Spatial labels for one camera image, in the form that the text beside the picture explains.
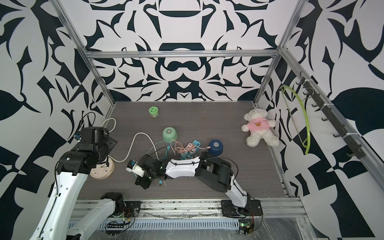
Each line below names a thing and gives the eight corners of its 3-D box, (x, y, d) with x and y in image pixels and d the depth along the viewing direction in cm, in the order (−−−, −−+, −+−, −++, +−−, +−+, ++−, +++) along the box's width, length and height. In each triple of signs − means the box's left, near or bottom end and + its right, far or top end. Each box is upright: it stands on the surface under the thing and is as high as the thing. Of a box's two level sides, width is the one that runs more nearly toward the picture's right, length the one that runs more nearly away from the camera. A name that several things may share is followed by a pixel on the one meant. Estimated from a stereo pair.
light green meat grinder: (162, 141, 97) (160, 134, 91) (168, 132, 102) (166, 125, 95) (173, 146, 95) (171, 138, 89) (178, 137, 100) (177, 129, 93)
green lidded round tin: (149, 118, 113) (147, 112, 108) (151, 111, 117) (149, 106, 113) (158, 118, 113) (156, 112, 108) (159, 111, 117) (158, 106, 113)
